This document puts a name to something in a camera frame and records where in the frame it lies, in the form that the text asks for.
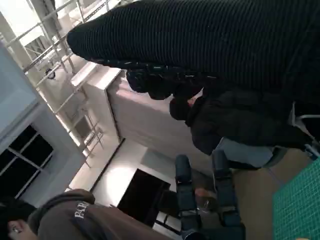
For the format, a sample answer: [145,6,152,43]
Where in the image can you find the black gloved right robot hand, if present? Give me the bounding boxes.
[66,0,320,103]

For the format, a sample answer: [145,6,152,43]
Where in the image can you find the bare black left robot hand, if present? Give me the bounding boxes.
[174,149,247,240]

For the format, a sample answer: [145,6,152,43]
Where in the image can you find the black monitor screen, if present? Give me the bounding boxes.
[116,168,171,229]

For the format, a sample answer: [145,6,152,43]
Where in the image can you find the person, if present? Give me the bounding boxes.
[0,188,176,240]
[169,87,310,171]

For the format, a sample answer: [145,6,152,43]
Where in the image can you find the tall white cabinet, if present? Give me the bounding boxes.
[71,62,126,142]

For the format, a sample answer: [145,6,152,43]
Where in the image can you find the green cutting mat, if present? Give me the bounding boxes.
[271,152,320,240]

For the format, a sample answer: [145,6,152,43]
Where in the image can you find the grey office chair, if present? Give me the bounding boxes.
[287,99,320,161]

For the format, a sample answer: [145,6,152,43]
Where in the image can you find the round black blue fixture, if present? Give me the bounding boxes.
[44,67,57,81]

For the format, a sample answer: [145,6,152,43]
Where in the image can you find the white metal shelving rack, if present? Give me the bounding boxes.
[0,0,111,76]

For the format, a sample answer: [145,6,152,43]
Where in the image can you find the dark window with white frame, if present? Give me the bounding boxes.
[0,124,55,200]

